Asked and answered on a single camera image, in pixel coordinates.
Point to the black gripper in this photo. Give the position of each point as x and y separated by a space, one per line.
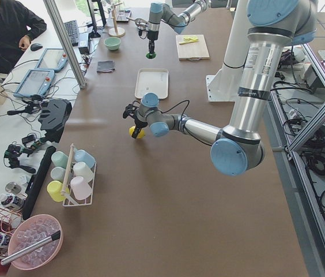
151 36
140 124

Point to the yellow lemon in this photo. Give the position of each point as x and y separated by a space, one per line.
136 132

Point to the green lime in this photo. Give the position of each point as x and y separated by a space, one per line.
150 55

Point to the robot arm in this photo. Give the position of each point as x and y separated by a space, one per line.
259 33
162 12

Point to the cream rabbit tray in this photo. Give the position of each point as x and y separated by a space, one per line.
152 80

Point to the metal scoop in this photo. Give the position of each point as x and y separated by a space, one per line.
139 22

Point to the yellow plastic knife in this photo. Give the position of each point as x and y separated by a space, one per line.
188 42

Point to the lemon slice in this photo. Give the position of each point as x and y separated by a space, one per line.
190 38

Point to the wooden mug tree stand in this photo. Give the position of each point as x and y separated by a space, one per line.
115 31

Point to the mint green bowl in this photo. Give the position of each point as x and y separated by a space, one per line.
112 43

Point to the wooden cutting board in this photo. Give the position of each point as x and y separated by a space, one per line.
193 51

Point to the grey folded cloth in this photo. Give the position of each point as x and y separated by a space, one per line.
105 66

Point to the blue plastic cup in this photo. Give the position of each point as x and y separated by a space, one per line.
81 155

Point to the cream plastic cup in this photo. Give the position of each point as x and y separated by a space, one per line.
82 169

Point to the black keyboard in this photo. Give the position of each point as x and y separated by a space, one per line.
72 30

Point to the pink plastic cup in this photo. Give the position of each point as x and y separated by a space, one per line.
80 188

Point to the mint green plastic cup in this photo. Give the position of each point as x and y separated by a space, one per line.
59 159

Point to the pale grey plastic cup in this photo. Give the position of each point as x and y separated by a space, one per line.
58 174

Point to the teach pendant far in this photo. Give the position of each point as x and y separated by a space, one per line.
53 59

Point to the teach pendant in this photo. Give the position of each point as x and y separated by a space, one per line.
53 59
35 82

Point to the yellow plastic cup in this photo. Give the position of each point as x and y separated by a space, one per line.
54 189

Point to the black flat bar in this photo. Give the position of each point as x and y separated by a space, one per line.
37 183

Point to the teach pendant near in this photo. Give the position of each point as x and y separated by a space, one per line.
35 82

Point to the black computer mouse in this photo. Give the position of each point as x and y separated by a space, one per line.
36 46

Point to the metal black-tipped tongs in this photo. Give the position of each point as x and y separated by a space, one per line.
53 237

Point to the white bottle dark label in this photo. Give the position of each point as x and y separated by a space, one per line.
11 201

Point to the pink bowl of ice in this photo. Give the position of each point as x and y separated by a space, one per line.
31 231

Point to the seated person in black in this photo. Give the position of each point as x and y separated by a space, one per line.
18 27

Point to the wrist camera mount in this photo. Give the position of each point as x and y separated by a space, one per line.
140 31
131 109

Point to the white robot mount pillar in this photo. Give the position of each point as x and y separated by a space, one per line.
223 86

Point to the black plastic bracket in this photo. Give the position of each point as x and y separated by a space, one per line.
53 117

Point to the white wire cup rack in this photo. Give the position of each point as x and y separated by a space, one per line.
70 200

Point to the aluminium frame post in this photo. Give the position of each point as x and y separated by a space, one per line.
63 37

